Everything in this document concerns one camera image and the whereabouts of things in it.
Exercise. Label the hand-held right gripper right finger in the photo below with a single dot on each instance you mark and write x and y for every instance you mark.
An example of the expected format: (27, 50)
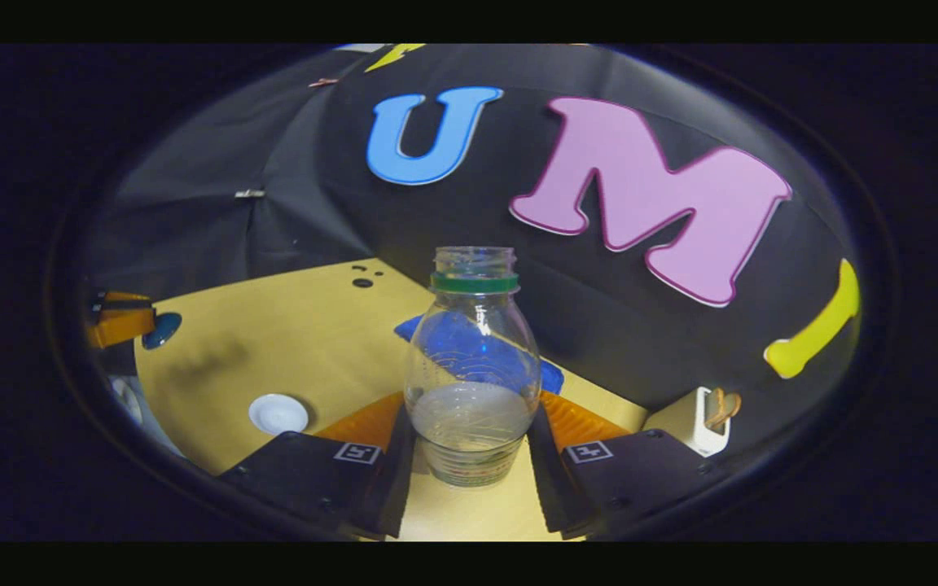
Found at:
(550, 488)

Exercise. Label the black backdrop cloth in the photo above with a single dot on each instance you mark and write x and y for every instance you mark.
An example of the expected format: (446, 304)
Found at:
(314, 163)

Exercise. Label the blue towel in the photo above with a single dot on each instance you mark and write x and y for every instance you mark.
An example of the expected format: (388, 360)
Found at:
(550, 376)

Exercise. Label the white cloth clip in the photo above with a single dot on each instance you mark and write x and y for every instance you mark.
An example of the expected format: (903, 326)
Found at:
(249, 194)

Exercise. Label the reddish cloth clip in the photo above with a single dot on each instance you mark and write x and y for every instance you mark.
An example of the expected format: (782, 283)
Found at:
(323, 81)

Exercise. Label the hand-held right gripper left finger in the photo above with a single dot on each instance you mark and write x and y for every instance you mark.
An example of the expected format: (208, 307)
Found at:
(392, 488)

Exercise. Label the clear plastic water bottle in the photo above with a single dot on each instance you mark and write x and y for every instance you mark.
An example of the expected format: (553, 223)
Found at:
(473, 423)

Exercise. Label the toasted bread slices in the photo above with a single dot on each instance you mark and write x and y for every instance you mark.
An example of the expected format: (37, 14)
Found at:
(721, 407)

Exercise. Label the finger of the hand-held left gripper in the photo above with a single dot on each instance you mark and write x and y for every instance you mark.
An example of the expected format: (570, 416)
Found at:
(119, 327)
(123, 298)

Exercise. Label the white toaster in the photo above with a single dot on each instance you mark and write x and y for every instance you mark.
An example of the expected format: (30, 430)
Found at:
(689, 423)

